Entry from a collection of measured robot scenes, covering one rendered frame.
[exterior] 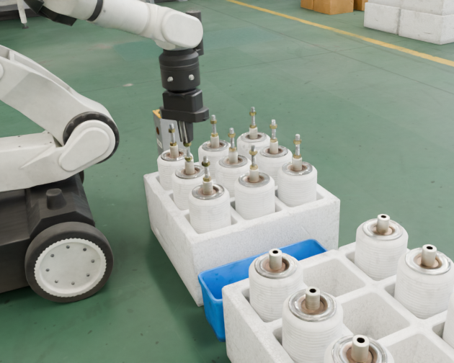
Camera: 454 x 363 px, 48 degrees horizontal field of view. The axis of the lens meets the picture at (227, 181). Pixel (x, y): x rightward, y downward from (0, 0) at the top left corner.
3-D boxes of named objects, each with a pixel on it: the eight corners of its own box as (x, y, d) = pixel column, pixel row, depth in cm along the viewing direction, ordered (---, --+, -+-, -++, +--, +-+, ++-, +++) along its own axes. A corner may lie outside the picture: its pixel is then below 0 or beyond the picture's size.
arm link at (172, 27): (200, 51, 109) (150, 37, 99) (174, 46, 115) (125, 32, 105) (207, 21, 108) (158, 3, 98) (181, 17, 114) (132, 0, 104)
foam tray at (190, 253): (198, 307, 118) (191, 243, 110) (150, 228, 150) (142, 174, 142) (337, 259, 132) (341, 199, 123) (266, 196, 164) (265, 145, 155)
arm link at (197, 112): (217, 113, 120) (213, 63, 115) (197, 127, 112) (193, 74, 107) (171, 108, 125) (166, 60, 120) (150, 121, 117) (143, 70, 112)
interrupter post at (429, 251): (426, 269, 87) (429, 253, 85) (416, 261, 89) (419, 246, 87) (437, 265, 88) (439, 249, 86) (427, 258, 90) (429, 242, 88)
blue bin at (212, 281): (218, 347, 107) (214, 302, 101) (199, 315, 116) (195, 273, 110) (338, 303, 117) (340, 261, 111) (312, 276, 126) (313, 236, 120)
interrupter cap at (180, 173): (193, 164, 130) (192, 161, 130) (211, 173, 125) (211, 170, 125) (168, 173, 126) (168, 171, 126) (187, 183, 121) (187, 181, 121)
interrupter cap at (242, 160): (252, 166, 127) (252, 163, 127) (223, 171, 125) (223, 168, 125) (242, 154, 134) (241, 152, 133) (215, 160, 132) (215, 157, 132)
